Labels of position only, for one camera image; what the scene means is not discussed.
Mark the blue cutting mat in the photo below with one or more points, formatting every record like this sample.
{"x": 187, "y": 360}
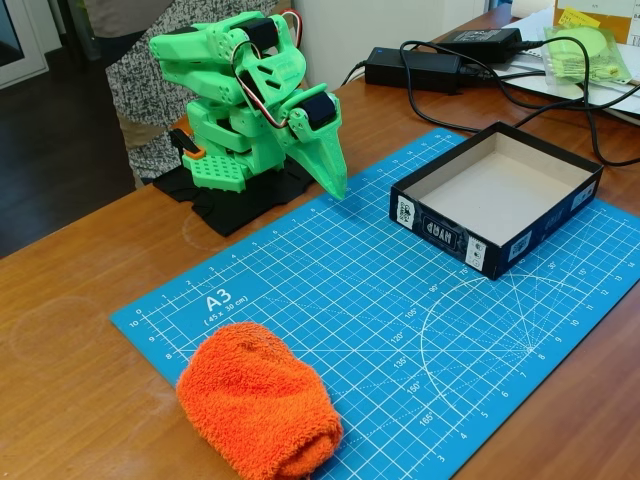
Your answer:
{"x": 325, "y": 300}

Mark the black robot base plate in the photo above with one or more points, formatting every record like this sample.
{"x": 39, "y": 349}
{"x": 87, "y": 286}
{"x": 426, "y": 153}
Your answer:
{"x": 225, "y": 215}

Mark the green gripper black servo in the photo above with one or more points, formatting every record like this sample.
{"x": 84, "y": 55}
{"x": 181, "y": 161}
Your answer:
{"x": 324, "y": 143}

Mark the white door frame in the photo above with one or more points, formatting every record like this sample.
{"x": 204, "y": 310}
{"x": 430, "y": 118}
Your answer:
{"x": 30, "y": 65}

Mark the flat black power adapter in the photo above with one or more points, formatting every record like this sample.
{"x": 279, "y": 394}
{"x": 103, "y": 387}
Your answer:
{"x": 480, "y": 37}

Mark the large black power adapter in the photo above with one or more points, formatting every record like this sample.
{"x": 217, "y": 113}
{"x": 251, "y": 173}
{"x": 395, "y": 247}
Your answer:
{"x": 400, "y": 65}

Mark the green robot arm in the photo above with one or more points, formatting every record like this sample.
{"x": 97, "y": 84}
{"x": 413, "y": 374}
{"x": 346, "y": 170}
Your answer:
{"x": 210, "y": 80}

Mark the orange terry cloth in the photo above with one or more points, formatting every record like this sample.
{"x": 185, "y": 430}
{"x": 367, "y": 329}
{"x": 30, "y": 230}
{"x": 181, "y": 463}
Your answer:
{"x": 255, "y": 395}

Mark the black cardboard box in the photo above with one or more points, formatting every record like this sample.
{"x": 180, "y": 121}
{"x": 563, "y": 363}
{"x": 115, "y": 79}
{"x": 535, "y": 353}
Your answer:
{"x": 440, "y": 227}

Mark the plastic bag green parts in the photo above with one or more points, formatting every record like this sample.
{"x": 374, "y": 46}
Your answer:
{"x": 595, "y": 55}

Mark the brown cardboard box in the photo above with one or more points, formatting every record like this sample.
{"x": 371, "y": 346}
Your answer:
{"x": 620, "y": 20}

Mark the white paper stack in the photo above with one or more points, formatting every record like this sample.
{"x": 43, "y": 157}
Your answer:
{"x": 625, "y": 102}

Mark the person in patterned dress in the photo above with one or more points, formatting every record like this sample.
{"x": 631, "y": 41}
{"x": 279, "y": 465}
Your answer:
{"x": 145, "y": 85}

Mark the orange black table clamp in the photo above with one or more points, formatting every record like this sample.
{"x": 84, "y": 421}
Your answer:
{"x": 187, "y": 145}

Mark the yellow sticky note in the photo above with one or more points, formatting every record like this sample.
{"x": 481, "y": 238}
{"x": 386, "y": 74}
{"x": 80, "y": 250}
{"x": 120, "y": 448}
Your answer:
{"x": 577, "y": 19}

